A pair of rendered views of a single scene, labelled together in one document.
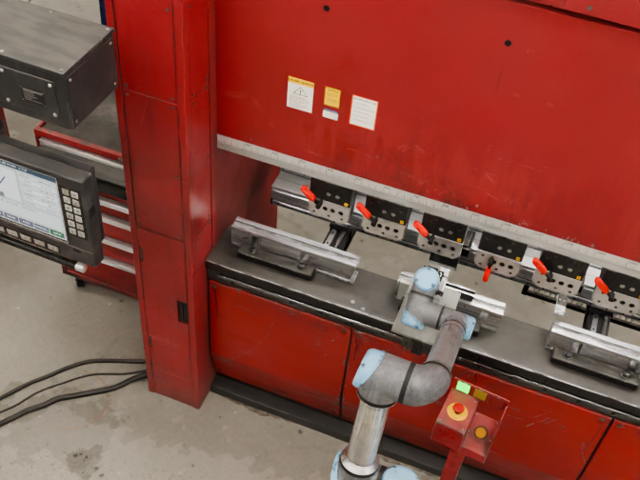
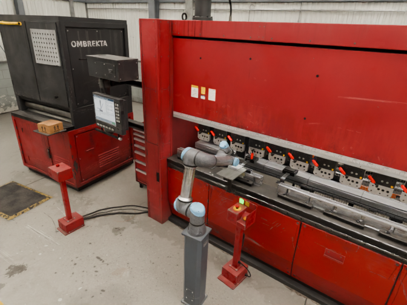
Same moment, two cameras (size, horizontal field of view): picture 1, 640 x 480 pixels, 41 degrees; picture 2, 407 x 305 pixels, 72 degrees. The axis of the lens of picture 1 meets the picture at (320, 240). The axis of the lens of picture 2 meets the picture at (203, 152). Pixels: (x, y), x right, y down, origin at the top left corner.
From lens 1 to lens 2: 1.43 m
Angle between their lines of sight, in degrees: 27
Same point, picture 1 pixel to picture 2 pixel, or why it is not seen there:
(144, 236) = (148, 144)
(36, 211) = (109, 115)
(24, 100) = (108, 73)
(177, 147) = (156, 106)
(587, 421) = (292, 224)
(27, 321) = (120, 193)
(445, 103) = (234, 86)
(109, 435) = (129, 225)
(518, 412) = (266, 221)
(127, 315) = not seen: hidden behind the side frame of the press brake
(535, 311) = not seen: hidden behind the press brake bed
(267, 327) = not seen: hidden behind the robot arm
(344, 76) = (206, 81)
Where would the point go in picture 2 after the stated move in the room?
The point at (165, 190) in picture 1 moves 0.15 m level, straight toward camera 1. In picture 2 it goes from (153, 124) to (149, 129)
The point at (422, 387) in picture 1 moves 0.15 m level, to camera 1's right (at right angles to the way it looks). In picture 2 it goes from (201, 156) to (221, 160)
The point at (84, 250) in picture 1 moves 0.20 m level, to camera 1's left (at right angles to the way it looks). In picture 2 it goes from (119, 128) to (102, 125)
